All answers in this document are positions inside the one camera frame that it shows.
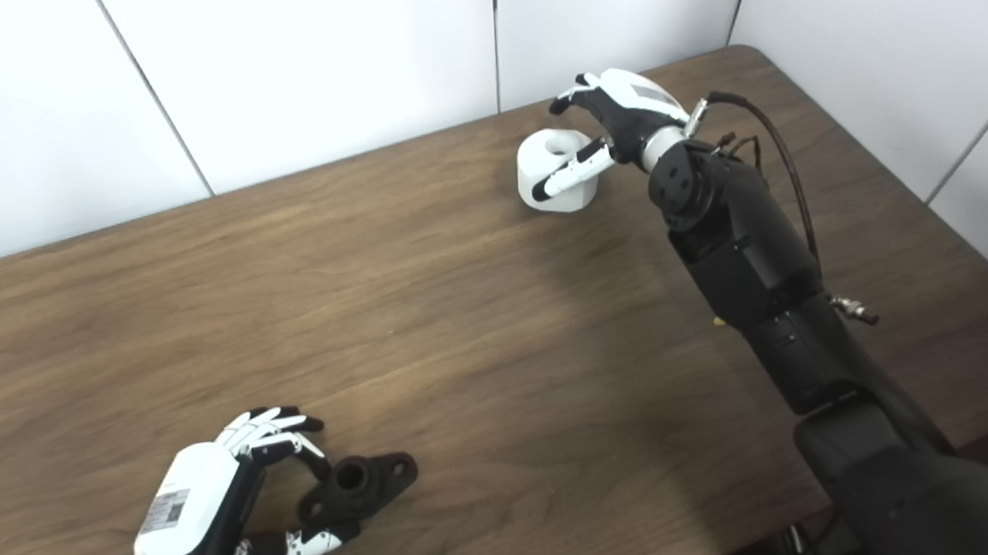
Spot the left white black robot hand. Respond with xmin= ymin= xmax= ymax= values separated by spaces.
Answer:
xmin=116 ymin=401 xmax=361 ymax=555

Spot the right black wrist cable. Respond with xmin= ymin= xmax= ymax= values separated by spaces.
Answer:
xmin=687 ymin=81 xmax=881 ymax=336

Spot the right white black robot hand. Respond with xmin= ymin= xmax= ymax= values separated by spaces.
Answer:
xmin=525 ymin=64 xmax=695 ymax=203

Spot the round white plastic piece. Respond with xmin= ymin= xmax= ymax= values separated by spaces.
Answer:
xmin=515 ymin=125 xmax=602 ymax=217

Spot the black flanged holder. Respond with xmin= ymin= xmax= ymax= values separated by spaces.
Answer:
xmin=295 ymin=451 xmax=421 ymax=530

